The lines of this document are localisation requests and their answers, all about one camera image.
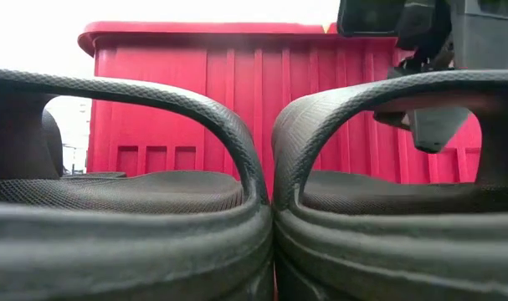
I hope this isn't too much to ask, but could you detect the black textured-strap slide sandal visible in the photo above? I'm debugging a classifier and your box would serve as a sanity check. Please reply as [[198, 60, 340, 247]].
[[0, 65, 275, 301], [271, 69, 508, 301]]

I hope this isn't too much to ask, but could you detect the red plastic bin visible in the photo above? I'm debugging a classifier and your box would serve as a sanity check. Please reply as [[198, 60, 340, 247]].
[[77, 20, 508, 198]]

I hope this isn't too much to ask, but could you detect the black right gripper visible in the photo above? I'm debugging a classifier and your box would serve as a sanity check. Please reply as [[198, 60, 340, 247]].
[[372, 0, 508, 154]]

